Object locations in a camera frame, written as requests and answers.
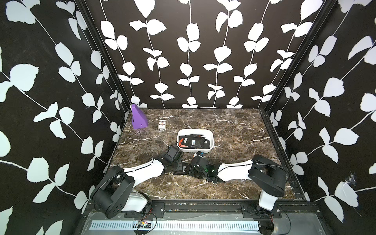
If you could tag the red label dark tea bag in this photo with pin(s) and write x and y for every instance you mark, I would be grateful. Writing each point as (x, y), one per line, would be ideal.
(182, 143)

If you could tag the black tea bag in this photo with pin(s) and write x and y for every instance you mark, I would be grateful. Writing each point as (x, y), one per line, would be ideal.
(197, 142)

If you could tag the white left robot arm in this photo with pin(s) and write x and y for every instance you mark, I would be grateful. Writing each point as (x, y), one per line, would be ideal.
(114, 193)

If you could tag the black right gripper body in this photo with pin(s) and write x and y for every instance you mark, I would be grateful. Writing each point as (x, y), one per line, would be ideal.
(193, 172)

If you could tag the small white card box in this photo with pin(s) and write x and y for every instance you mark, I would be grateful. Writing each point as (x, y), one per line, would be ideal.
(162, 125)

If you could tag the white perforated strip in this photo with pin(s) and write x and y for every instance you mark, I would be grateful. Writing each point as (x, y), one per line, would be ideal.
(187, 226)

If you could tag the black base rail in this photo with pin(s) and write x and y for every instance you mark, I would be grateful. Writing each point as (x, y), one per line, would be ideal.
(246, 208)

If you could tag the purple wedge block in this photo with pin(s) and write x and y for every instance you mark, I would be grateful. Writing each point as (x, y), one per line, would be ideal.
(139, 119)

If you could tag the white plastic storage box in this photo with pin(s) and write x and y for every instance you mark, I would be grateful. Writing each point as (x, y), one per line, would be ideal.
(204, 132)

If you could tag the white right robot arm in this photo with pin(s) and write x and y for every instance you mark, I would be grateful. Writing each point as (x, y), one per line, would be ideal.
(268, 175)

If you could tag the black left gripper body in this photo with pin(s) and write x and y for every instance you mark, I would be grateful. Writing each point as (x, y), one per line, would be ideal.
(176, 166)

